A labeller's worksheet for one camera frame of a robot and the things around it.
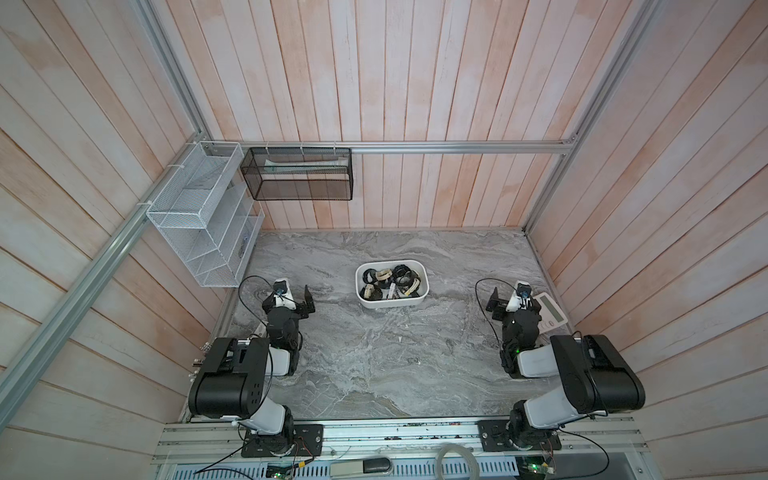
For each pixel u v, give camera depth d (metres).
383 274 1.00
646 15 0.69
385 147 0.95
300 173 0.89
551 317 0.93
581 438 0.64
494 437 0.74
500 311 0.81
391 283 0.98
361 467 0.66
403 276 1.01
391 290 0.96
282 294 0.76
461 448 0.71
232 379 0.45
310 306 0.85
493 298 0.84
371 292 0.96
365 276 1.04
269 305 0.80
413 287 0.97
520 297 0.76
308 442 0.73
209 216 0.71
